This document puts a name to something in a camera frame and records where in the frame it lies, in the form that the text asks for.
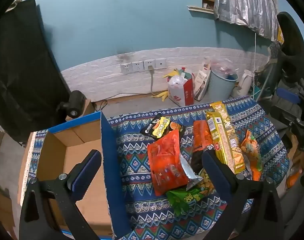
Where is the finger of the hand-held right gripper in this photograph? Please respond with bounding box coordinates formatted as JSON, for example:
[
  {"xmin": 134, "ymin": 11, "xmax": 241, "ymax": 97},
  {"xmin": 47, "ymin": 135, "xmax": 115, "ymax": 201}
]
[
  {"xmin": 288, "ymin": 116, "xmax": 304, "ymax": 133},
  {"xmin": 277, "ymin": 87, "xmax": 304, "ymax": 105}
]

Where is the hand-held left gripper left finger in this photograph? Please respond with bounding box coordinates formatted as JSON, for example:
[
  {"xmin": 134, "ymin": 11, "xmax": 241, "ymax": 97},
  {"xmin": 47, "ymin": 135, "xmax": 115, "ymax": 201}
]
[{"xmin": 19, "ymin": 149, "xmax": 102, "ymax": 240}]

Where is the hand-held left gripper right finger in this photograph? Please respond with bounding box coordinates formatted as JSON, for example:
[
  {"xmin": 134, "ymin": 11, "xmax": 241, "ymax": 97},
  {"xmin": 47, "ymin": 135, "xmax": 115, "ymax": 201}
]
[{"xmin": 202, "ymin": 149, "xmax": 283, "ymax": 240}]

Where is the blue-edged cardboard box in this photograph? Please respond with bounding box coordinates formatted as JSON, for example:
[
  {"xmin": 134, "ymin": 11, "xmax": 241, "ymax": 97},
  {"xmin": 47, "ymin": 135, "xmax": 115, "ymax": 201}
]
[{"xmin": 22, "ymin": 111, "xmax": 132, "ymax": 239}]

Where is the long yellow biscuit packet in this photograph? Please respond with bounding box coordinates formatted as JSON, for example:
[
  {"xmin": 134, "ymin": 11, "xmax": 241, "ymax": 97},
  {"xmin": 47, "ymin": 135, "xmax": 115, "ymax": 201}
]
[{"xmin": 206, "ymin": 111, "xmax": 245, "ymax": 175}]

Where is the orange and black chip bag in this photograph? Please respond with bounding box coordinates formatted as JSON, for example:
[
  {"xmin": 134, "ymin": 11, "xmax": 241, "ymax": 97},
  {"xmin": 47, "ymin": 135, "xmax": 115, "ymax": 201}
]
[{"xmin": 190, "ymin": 120, "xmax": 215, "ymax": 174}]

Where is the green pea snack packet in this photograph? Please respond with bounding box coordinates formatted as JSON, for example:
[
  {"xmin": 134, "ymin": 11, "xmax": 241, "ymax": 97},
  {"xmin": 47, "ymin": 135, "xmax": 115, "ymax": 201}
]
[{"xmin": 165, "ymin": 169, "xmax": 216, "ymax": 215}]

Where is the orange and green snack packet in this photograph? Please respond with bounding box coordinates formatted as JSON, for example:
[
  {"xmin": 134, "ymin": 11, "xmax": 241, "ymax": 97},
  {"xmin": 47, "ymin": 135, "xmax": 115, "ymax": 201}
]
[{"xmin": 239, "ymin": 129, "xmax": 263, "ymax": 182}]

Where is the red-orange snack packet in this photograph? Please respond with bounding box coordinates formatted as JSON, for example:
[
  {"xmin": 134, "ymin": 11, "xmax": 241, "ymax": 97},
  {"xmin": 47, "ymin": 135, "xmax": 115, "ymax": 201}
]
[{"xmin": 147, "ymin": 129, "xmax": 203, "ymax": 197}]

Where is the yellow popcorn snack packet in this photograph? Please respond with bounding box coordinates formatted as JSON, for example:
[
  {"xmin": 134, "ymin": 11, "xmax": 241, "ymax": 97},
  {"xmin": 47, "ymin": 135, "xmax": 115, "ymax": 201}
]
[{"xmin": 209, "ymin": 101, "xmax": 233, "ymax": 130}]

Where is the person's right hand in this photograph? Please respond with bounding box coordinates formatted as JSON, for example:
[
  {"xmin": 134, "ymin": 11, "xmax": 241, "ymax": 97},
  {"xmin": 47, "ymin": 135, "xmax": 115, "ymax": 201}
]
[{"xmin": 293, "ymin": 152, "xmax": 304, "ymax": 174}]

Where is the orange plastic object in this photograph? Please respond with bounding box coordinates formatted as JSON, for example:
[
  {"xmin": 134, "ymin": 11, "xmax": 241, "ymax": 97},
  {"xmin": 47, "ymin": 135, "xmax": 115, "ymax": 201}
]
[{"xmin": 285, "ymin": 166, "xmax": 300, "ymax": 190}]

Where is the white electric kettle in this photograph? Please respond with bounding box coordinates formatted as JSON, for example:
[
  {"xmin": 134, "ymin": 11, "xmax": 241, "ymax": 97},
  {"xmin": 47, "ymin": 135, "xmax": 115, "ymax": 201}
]
[{"xmin": 232, "ymin": 69, "xmax": 255, "ymax": 98}]

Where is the blue patterned blanket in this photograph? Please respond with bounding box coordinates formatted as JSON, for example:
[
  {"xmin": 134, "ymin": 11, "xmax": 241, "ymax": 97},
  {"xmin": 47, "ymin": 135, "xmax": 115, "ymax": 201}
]
[{"xmin": 28, "ymin": 96, "xmax": 290, "ymax": 240}]

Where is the light blue trash bin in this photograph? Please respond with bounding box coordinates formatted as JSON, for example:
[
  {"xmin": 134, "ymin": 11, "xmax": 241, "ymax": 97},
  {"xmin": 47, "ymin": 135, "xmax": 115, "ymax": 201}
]
[{"xmin": 207, "ymin": 69, "xmax": 238, "ymax": 100}]

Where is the black instant noodle packet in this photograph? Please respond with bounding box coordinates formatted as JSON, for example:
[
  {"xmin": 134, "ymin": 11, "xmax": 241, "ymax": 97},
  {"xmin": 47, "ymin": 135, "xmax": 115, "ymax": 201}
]
[{"xmin": 140, "ymin": 114, "xmax": 186, "ymax": 140}]

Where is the small black device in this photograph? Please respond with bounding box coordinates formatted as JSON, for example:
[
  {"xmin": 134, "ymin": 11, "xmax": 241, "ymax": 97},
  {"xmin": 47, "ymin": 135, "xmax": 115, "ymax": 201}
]
[{"xmin": 56, "ymin": 90, "xmax": 87, "ymax": 119}]

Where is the clear bin liner bag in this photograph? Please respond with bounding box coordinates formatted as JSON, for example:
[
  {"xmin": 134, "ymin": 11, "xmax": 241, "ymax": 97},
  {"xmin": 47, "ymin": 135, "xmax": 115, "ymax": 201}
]
[{"xmin": 210, "ymin": 59, "xmax": 236, "ymax": 77}]

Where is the red and white bag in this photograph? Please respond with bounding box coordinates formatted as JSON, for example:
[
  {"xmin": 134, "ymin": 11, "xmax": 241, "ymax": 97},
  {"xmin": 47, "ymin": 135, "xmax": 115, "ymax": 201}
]
[{"xmin": 167, "ymin": 67, "xmax": 195, "ymax": 107}]

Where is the white paper bag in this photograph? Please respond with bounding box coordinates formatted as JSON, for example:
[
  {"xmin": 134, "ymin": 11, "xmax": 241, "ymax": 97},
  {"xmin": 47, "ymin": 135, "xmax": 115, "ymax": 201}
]
[{"xmin": 194, "ymin": 57, "xmax": 212, "ymax": 102}]

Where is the banana peel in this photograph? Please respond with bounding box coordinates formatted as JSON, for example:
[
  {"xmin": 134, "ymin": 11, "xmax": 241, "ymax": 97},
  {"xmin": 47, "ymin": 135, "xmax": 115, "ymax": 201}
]
[
  {"xmin": 162, "ymin": 69, "xmax": 180, "ymax": 78},
  {"xmin": 152, "ymin": 91, "xmax": 170, "ymax": 102}
]

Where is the white plastic bag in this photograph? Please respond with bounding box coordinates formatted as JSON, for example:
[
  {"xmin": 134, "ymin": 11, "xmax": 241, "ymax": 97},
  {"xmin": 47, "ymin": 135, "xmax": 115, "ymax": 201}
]
[{"xmin": 168, "ymin": 75, "xmax": 188, "ymax": 88}]

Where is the silver foil curtain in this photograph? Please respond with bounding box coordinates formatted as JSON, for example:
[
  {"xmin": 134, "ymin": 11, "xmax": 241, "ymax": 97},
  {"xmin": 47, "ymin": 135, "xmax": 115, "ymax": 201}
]
[{"xmin": 213, "ymin": 0, "xmax": 280, "ymax": 42}]

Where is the wooden ledge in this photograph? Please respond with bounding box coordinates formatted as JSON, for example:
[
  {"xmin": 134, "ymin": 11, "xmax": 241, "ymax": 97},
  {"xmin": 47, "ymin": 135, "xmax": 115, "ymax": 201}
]
[{"xmin": 187, "ymin": 5, "xmax": 215, "ymax": 14}]

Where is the white hanging cord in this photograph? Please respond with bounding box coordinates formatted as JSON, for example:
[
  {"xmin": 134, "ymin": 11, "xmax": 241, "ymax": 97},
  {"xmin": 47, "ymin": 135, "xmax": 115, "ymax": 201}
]
[{"xmin": 253, "ymin": 32, "xmax": 257, "ymax": 98}]

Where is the grey plug with cable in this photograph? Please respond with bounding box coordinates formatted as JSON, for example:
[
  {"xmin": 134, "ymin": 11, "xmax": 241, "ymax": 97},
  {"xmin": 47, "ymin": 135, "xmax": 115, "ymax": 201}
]
[{"xmin": 92, "ymin": 65, "xmax": 156, "ymax": 112}]

